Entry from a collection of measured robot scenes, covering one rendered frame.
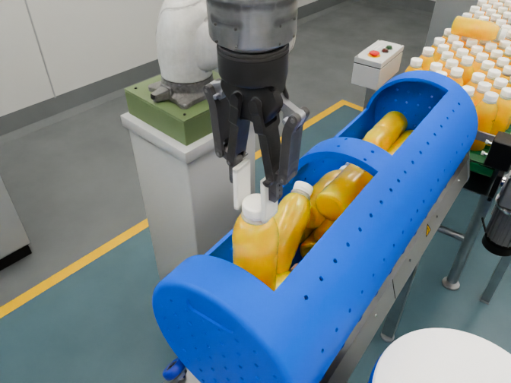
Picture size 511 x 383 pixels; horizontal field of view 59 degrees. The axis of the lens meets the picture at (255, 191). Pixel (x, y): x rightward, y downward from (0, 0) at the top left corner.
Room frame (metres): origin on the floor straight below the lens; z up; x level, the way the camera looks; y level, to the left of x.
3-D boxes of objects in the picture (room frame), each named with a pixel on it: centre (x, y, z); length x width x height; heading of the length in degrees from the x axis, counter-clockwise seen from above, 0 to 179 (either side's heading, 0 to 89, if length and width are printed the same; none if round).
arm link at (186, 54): (1.28, 0.19, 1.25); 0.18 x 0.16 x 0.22; 101
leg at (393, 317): (1.11, -0.57, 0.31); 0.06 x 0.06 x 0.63; 54
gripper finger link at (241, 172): (0.47, 0.02, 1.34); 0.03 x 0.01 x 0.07; 143
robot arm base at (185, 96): (1.26, 0.22, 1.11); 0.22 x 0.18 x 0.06; 136
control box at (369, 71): (1.55, -0.44, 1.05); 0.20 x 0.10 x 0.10; 144
